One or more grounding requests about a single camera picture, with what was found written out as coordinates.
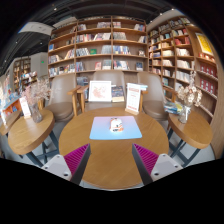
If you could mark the white framed red drawing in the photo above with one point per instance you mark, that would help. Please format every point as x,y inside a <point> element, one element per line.
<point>100,91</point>

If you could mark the small distant bookshelf unit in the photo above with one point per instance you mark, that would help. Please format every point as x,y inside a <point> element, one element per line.
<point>21,71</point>

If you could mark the large wooden bookshelf unit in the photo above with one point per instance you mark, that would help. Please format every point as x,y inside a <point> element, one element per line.
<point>100,43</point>

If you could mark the small white table sign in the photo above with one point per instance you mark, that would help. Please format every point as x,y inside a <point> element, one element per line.
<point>25,107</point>

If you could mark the white and orange sign stand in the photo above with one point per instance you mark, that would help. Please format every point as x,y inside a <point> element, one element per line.
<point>133,97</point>

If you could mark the glass vase with pink flowers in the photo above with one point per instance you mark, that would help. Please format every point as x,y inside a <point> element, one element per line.
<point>36,115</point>

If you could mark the pink-blue gradient mouse pad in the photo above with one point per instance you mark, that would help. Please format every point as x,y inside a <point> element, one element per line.
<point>100,130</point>

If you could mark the white and orange computer mouse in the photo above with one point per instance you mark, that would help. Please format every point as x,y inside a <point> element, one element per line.
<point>116,125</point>

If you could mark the glass vase with dried flowers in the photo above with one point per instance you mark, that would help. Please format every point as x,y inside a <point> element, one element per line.
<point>184,115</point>

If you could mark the angled wooden bookshelf unit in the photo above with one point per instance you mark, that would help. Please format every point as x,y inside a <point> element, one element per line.
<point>186,56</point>

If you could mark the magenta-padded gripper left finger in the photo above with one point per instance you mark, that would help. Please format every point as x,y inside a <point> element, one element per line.
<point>76,160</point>

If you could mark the stack of colourful books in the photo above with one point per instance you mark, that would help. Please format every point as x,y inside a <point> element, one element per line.
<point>172,108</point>

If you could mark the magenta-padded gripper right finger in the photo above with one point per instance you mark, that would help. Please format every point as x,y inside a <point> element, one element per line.
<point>146,160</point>

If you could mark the dark standing book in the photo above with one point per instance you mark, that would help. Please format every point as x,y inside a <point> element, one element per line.
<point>117,93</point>

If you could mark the beige upholstered wooden armchair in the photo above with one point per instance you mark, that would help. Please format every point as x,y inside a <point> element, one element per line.
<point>153,103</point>
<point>61,106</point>
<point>106,75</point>

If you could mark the orange book display table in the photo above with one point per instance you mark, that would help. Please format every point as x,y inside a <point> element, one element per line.
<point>8,106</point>

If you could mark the round wooden side table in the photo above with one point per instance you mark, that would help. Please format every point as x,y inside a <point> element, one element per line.
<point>30,133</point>
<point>191,131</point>

